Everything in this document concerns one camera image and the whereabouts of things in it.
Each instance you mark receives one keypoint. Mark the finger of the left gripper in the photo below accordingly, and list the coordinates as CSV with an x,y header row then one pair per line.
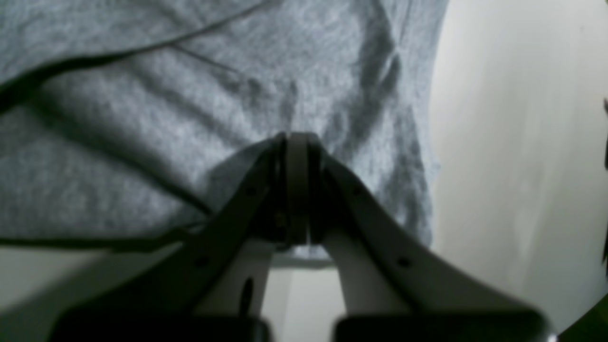
x,y
395,289
212,287

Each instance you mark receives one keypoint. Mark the grey T-shirt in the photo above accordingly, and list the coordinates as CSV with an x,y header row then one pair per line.
x,y
125,119

